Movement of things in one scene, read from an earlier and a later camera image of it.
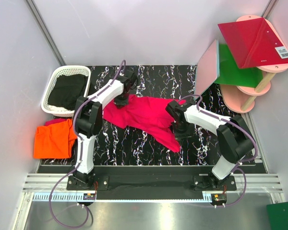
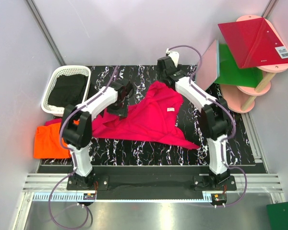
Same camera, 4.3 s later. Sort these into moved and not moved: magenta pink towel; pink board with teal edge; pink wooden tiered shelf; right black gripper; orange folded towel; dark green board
Moved: magenta pink towel; right black gripper
Not moved: pink board with teal edge; orange folded towel; dark green board; pink wooden tiered shelf
